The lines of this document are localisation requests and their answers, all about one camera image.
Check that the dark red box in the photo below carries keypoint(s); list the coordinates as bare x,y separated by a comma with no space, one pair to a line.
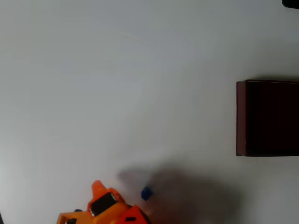
271,119

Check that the small blue cube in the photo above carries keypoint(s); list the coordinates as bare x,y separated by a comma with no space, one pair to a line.
146,193

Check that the black object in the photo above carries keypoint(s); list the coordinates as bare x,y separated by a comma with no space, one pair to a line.
290,3

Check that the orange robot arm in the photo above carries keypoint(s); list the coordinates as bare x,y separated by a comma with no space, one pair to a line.
81,217

